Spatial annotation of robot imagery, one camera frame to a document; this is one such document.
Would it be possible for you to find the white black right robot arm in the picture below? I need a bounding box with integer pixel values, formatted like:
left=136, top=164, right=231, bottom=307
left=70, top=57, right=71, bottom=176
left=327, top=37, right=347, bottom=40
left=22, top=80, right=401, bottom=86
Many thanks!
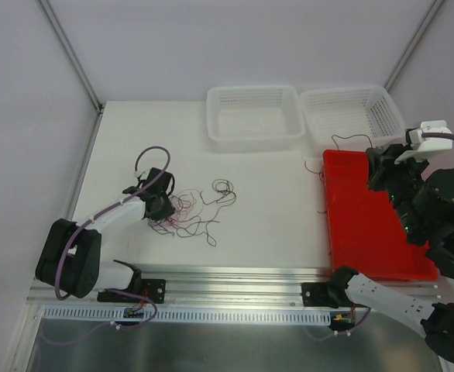
left=325, top=144, right=454, bottom=363

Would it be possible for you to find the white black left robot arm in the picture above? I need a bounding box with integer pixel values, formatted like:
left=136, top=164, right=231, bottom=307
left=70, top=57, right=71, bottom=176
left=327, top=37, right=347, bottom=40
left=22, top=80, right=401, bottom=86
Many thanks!
left=35, top=167, right=175, bottom=302

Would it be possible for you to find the aluminium frame post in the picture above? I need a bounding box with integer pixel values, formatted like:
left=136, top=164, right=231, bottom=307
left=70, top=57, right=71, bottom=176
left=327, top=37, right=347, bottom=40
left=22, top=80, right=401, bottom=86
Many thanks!
left=36, top=0, right=103, bottom=113
left=383, top=0, right=448, bottom=93

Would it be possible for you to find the white slotted cable duct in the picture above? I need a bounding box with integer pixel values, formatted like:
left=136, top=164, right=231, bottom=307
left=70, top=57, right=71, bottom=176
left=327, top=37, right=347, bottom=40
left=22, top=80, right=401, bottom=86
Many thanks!
left=43, top=305, right=332, bottom=326

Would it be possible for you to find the white perforated basket right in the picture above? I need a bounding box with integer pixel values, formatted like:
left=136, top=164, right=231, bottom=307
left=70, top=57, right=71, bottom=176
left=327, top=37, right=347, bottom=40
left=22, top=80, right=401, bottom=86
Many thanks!
left=300, top=85, right=406, bottom=150

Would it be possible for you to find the aluminium frame post right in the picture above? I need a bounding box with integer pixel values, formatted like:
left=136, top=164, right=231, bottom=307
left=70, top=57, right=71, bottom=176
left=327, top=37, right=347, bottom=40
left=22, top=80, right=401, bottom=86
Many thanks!
left=383, top=0, right=448, bottom=93

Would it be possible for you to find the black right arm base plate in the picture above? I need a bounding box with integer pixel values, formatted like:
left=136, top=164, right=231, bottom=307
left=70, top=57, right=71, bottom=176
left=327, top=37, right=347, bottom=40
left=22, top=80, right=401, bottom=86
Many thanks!
left=301, top=281, right=367, bottom=308

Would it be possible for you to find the dark brown thin cable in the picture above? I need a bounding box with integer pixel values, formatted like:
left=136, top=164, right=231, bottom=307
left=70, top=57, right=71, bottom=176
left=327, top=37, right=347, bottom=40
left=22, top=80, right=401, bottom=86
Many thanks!
left=304, top=134, right=375, bottom=214

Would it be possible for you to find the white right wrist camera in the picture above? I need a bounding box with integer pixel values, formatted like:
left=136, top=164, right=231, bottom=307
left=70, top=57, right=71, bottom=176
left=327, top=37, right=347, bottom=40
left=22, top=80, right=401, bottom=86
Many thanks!
left=394, top=120, right=453, bottom=164

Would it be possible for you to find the white perforated basket left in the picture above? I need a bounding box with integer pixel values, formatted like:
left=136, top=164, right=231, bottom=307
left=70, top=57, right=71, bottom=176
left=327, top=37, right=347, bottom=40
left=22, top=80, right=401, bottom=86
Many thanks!
left=205, top=85, right=305, bottom=153

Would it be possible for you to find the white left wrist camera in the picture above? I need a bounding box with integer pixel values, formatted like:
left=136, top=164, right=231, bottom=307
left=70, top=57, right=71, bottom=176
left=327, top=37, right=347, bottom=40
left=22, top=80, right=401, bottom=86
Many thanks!
left=133, top=170, right=147, bottom=181

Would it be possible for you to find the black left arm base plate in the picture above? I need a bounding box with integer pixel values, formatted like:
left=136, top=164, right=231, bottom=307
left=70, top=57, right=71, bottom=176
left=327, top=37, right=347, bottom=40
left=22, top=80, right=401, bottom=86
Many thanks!
left=97, top=277, right=167, bottom=304

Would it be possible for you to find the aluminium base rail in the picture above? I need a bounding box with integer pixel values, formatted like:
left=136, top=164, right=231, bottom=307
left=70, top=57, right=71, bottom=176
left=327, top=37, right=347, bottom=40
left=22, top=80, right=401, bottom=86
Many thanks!
left=26, top=264, right=446, bottom=308

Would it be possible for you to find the white perforated basket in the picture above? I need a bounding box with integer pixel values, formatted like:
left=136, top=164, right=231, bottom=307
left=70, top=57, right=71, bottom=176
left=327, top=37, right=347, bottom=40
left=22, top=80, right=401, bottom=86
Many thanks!
left=300, top=85, right=406, bottom=150
left=205, top=85, right=305, bottom=153

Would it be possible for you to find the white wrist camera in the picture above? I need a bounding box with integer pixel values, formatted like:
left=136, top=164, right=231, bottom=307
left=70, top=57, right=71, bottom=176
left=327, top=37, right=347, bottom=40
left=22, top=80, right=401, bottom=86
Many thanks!
left=133, top=170, right=147, bottom=181
left=394, top=120, right=453, bottom=164

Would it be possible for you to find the red plastic tray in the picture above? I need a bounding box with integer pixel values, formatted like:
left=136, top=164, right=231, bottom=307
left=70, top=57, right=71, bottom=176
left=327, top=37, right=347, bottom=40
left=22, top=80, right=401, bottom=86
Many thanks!
left=322, top=150, right=438, bottom=281

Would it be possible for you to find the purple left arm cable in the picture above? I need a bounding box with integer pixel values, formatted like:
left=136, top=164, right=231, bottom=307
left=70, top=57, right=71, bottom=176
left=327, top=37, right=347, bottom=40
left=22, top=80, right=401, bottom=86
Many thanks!
left=54, top=146, right=173, bottom=301

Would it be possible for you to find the aluminium frame post left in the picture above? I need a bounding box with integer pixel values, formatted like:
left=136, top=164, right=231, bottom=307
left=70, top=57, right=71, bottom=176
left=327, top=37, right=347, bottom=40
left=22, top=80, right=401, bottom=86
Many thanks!
left=36, top=0, right=103, bottom=113

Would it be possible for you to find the purple thin cable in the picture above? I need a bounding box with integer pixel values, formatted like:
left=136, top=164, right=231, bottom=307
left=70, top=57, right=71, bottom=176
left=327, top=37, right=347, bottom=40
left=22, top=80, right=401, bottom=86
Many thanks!
left=149, top=193, right=189, bottom=237

